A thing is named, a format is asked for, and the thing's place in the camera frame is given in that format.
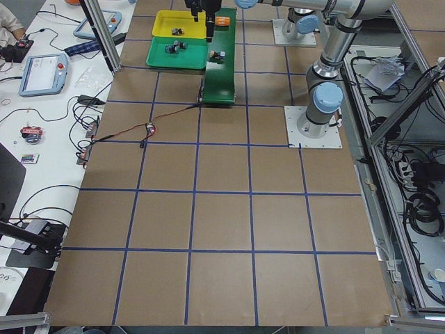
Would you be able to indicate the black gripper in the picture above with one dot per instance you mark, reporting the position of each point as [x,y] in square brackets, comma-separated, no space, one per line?
[210,10]

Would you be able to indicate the orange cylinder marked 4680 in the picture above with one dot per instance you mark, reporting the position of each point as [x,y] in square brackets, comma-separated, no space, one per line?
[222,21]

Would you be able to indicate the yellow push button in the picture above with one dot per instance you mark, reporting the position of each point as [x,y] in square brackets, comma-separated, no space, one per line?
[177,31]
[216,56]

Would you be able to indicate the green push button blue contact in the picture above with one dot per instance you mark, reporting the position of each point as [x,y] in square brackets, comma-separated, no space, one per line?
[179,44]

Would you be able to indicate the green push button red contact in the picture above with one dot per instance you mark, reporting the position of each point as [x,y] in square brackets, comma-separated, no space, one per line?
[170,49]

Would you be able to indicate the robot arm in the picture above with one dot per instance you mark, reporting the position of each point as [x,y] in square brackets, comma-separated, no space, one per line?
[299,22]
[325,96]

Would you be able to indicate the yellow tray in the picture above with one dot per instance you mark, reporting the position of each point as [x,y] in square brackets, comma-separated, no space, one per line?
[167,20]

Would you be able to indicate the green tray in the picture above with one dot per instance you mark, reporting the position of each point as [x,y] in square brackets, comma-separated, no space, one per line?
[177,53]

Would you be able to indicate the green conveyor belt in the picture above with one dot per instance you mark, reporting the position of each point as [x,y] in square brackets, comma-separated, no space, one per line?
[218,87]

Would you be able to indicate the black power adapter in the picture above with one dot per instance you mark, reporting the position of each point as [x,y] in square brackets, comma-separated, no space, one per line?
[119,38]

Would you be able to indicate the plaid pouch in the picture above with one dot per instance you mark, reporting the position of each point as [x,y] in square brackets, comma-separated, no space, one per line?
[82,48]

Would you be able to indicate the small controller circuit board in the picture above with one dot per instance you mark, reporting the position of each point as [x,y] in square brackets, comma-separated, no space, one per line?
[150,129]

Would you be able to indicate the teach pendant near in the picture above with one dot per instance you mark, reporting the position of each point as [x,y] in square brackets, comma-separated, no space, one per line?
[44,75]

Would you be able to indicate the aluminium frame post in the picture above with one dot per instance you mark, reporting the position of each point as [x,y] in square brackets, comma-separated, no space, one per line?
[93,13]

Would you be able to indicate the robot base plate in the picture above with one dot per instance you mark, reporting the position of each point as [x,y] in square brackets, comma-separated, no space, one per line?
[302,133]
[286,34]

